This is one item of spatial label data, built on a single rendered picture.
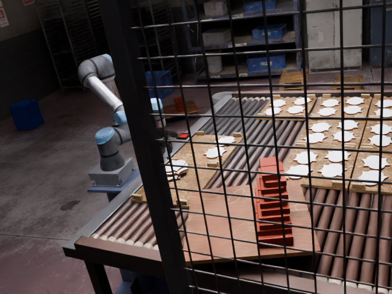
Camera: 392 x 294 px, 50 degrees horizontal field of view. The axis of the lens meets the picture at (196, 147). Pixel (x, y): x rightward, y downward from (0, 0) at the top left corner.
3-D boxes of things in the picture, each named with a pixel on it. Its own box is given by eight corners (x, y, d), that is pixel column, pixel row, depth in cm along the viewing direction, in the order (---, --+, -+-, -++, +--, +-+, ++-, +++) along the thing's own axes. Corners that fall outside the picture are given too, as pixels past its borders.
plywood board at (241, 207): (182, 265, 154) (181, 261, 153) (192, 193, 199) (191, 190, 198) (321, 254, 147) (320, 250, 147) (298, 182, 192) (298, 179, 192)
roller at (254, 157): (178, 266, 176) (177, 257, 174) (291, 102, 330) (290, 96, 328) (189, 268, 173) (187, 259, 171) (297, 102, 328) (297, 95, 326)
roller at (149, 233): (130, 256, 187) (128, 248, 185) (261, 101, 341) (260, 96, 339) (139, 258, 185) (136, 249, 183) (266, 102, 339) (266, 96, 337)
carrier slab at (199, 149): (167, 164, 254) (167, 162, 254) (196, 136, 287) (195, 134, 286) (220, 168, 239) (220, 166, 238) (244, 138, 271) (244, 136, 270)
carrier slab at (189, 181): (130, 201, 221) (130, 199, 221) (167, 164, 254) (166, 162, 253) (189, 209, 206) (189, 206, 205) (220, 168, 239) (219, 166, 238)
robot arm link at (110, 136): (95, 153, 252) (89, 132, 246) (113, 144, 260) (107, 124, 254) (106, 157, 243) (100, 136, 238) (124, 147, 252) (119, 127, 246)
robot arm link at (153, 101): (153, 96, 227) (164, 98, 221) (157, 115, 231) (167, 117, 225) (142, 101, 222) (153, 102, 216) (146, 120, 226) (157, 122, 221)
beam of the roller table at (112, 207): (65, 256, 198) (61, 246, 195) (226, 101, 362) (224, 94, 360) (79, 259, 194) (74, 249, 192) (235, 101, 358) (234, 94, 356)
